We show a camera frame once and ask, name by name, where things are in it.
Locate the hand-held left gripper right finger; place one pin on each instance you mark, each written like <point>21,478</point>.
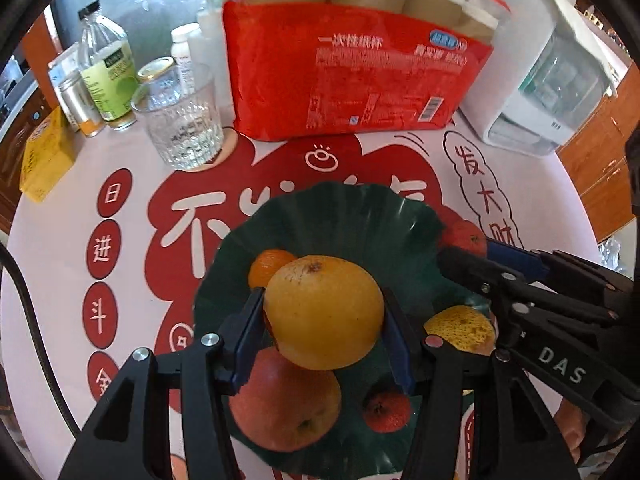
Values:
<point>400,355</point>

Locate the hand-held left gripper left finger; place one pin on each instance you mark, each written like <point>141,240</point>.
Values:
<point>250,330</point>

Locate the tall white plastic bottle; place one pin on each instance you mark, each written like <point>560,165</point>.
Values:
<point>212,50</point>

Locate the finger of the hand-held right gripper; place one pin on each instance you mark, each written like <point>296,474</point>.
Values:
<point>465,270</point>
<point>515,259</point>

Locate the white pill bottle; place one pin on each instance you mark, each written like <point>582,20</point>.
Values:
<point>182,50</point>

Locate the white countertop appliance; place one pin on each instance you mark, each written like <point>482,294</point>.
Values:
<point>520,120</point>

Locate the clear bottle with green label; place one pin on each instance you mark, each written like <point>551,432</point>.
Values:
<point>110,85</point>

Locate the large yellow orange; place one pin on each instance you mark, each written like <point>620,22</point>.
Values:
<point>325,310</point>

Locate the clear glass tumbler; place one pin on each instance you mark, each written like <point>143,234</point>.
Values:
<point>180,130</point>

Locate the red apple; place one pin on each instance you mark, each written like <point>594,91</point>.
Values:
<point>285,405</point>

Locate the speckled yellow pear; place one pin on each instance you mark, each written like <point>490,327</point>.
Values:
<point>460,330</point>

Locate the small orange mandarin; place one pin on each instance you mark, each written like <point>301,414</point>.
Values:
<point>265,270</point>

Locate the red pack of paper cups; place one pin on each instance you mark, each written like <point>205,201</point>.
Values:
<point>350,75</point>

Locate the small lidded jar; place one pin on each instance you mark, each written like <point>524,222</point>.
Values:
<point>157,67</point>

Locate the dark green scalloped plate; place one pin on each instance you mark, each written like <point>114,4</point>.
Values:
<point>350,220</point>

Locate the person's right hand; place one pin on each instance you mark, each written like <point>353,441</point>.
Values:
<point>571,430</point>

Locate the small metal can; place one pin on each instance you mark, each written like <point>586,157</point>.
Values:
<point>80,105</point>

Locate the yellow cardboard box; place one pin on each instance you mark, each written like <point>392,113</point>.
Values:
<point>45,160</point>

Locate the wooden side cabinet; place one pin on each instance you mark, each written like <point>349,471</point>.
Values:
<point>600,170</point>

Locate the white carton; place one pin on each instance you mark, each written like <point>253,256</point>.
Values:
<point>62,67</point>

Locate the printed cartoon tablecloth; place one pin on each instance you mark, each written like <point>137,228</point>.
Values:
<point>60,270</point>

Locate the clear plastic bag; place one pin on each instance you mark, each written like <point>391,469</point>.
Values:
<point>615,260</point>

